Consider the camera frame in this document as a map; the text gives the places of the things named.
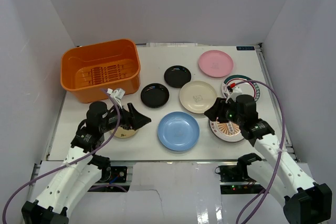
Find cream plate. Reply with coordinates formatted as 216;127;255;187
179;81;217;114

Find black plate front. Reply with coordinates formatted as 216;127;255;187
140;83;170;109

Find orange plastic bin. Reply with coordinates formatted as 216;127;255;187
60;39;141;103

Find orange sunburst patterned plate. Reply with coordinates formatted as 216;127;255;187
208;120;244;143

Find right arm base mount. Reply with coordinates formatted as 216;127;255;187
215;165;264;195

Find white papers at back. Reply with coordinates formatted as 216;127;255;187
146;42;198;47

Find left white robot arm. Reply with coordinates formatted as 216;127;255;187
22;101;151;223

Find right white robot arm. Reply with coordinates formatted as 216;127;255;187
204;94;332;223

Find blue table label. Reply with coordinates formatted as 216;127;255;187
236;46;255;51

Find white green rimmed plate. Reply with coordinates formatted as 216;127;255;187
221;74;260;102

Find pink plate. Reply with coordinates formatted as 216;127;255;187
198;50;234;78

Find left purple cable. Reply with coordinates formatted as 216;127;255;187
1;88;129;224

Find small yellow floral plate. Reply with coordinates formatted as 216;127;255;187
114;127;137;138

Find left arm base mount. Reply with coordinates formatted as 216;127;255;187
97;166;128;184

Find black plate rear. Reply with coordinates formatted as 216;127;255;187
164;65;192;88

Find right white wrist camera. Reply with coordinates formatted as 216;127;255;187
226;83;243;103

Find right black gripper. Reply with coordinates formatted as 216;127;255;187
204;98;244;126

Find blue plate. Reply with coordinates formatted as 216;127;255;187
157;111;200;152

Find black plate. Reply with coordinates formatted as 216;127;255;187
164;65;192;88
140;83;170;109

